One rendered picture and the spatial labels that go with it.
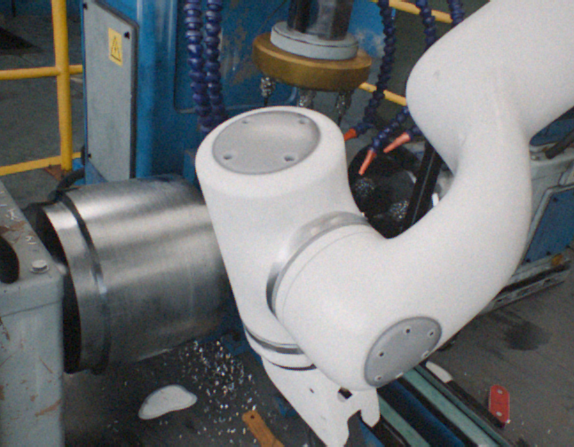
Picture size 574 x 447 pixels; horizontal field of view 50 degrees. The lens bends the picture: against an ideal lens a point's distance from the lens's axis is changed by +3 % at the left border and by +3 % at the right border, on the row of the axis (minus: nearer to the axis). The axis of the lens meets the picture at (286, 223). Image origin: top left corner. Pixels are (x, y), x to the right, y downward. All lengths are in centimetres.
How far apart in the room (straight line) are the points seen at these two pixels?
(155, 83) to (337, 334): 78
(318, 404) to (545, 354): 94
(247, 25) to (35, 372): 66
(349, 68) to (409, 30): 361
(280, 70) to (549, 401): 77
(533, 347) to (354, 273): 108
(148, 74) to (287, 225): 73
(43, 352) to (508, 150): 54
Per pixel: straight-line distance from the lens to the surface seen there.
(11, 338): 70
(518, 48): 40
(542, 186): 128
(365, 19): 702
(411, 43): 447
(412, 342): 30
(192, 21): 77
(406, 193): 110
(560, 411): 123
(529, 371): 129
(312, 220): 32
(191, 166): 98
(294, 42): 88
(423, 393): 95
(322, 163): 31
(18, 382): 74
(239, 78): 111
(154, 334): 79
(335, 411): 45
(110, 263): 74
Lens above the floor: 155
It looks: 30 degrees down
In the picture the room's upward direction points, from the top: 10 degrees clockwise
